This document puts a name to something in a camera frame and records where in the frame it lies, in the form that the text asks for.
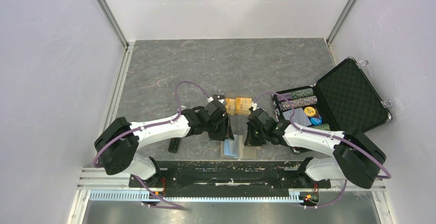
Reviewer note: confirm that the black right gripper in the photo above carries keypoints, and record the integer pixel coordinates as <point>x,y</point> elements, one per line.
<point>250,141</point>

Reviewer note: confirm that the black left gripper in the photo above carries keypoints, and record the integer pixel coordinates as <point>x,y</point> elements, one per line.
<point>225,132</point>

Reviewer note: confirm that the beige leather card holder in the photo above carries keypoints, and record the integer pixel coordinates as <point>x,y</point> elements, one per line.
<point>236,149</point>

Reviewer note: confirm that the clear acrylic card tray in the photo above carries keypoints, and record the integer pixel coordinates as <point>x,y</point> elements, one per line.
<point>234,95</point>

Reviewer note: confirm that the gold card stack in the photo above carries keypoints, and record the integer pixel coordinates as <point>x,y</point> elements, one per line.
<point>242,106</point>
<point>230,106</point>

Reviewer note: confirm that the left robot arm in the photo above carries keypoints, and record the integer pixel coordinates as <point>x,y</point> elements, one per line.
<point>117,147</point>

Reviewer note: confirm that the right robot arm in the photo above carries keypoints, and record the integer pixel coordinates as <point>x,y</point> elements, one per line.
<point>350,155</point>

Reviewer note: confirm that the black card stack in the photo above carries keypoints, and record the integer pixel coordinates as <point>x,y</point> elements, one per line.
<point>219,97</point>

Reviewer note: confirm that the blue playing card deck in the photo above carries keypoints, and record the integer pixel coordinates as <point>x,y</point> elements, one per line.
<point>299,117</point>

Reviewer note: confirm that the purple yellow chip stack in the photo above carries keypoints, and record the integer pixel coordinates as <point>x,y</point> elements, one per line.
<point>299,102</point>

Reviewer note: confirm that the black glitter stick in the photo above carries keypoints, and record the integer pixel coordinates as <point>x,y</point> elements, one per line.
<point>174,145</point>

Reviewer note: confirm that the purple green chip stack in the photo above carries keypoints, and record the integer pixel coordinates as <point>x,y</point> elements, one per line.
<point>296,94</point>

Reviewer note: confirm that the yellow dealer chip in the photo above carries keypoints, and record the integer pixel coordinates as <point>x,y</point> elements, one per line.
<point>310,111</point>

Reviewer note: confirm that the blue dealer chip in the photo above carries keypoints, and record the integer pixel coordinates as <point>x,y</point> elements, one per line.
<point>316,120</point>

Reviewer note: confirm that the black poker chip case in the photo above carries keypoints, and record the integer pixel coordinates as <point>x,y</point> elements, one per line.
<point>346,99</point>

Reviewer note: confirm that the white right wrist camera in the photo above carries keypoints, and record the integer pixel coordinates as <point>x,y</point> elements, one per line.
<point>253,106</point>

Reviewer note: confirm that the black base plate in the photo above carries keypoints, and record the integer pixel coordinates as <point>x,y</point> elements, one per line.
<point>232,178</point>

